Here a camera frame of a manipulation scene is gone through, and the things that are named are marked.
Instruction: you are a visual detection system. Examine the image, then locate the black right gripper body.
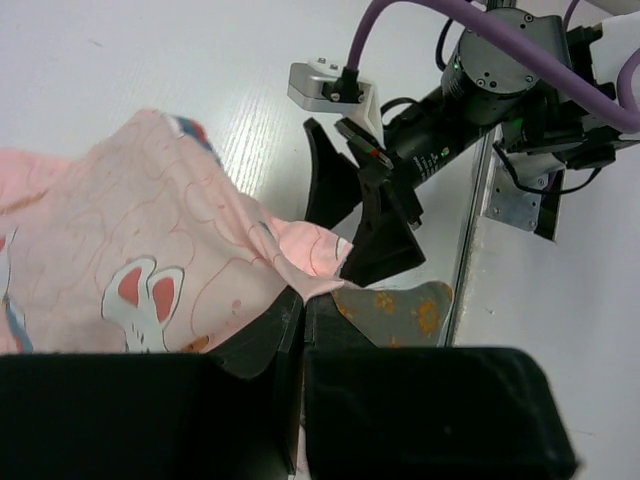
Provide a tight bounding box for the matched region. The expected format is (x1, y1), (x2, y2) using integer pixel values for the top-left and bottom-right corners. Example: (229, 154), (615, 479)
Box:
(333, 31), (595, 224)

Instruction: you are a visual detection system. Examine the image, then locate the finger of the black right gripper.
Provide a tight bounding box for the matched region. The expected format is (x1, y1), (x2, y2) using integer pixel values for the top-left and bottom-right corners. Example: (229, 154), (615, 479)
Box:
(340, 167), (425, 287)
(303, 118), (370, 230)

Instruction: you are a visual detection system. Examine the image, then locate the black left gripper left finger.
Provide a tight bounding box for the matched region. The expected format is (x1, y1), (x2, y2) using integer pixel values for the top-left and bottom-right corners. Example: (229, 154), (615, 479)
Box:
(1, 289), (304, 479)

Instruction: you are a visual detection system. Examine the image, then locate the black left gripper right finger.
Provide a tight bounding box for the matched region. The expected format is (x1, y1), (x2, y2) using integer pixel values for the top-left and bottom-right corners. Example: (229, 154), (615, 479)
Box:
(304, 295), (581, 479)

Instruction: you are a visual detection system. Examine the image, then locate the pink cartoon print pillowcase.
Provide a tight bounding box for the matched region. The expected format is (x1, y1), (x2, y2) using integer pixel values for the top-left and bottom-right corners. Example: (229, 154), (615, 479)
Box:
(1, 110), (351, 360)

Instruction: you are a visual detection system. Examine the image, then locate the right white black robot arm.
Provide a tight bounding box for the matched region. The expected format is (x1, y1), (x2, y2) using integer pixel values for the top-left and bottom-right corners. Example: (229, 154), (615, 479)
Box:
(288, 1), (639, 286)

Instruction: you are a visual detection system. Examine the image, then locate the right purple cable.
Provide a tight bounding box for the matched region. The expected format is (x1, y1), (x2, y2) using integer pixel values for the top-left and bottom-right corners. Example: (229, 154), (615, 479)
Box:
(345, 0), (640, 135)

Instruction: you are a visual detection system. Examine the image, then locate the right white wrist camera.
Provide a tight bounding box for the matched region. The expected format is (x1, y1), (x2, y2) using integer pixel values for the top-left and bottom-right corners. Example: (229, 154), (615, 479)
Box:
(287, 58), (384, 146)

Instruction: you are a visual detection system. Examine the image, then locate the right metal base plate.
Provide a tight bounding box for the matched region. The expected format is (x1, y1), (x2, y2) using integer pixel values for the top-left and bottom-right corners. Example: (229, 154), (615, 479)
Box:
(479, 124), (566, 244)

